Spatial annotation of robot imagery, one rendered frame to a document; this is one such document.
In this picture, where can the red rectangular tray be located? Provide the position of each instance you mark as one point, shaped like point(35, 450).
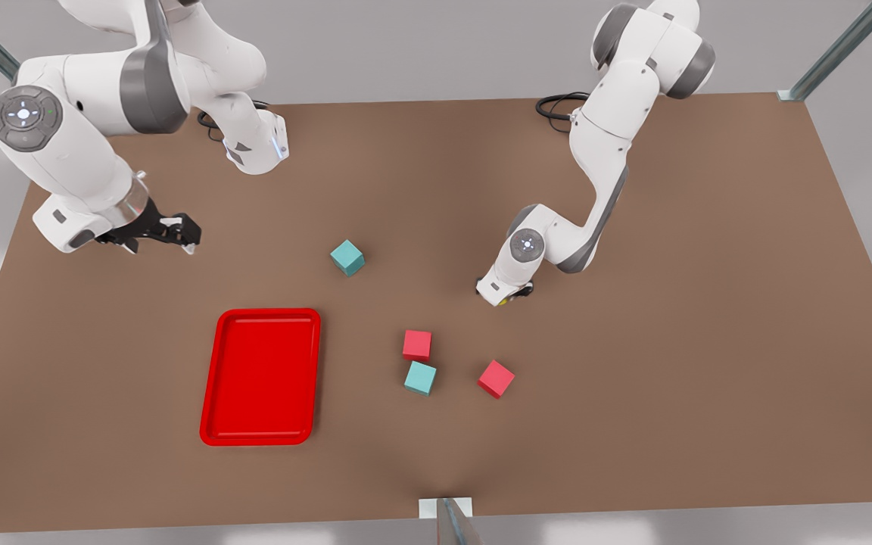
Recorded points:
point(261, 376)

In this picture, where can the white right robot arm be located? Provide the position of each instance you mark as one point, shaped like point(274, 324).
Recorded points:
point(80, 106)

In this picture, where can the red cube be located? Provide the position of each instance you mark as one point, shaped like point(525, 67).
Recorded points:
point(496, 378)
point(417, 345)

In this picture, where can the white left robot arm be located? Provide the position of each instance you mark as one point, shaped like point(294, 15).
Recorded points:
point(610, 129)

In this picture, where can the teal cube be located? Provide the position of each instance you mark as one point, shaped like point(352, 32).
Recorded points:
point(347, 257)
point(420, 378)

